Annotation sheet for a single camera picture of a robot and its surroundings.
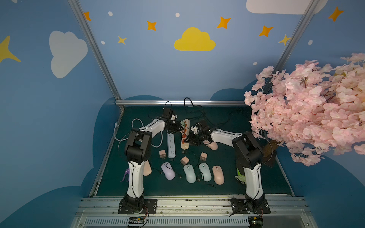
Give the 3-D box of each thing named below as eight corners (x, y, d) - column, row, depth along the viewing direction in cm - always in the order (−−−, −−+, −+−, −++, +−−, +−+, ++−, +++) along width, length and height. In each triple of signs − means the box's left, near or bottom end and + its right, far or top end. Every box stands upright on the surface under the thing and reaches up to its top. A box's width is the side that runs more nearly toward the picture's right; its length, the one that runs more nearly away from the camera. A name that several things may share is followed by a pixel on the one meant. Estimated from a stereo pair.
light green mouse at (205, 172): (203, 182, 84) (203, 181, 82) (198, 165, 91) (198, 163, 89) (212, 180, 85) (213, 179, 83) (207, 163, 92) (207, 161, 90)
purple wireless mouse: (167, 182, 84) (167, 180, 81) (160, 166, 90) (160, 164, 87) (176, 177, 86) (176, 175, 83) (169, 162, 92) (168, 160, 89)
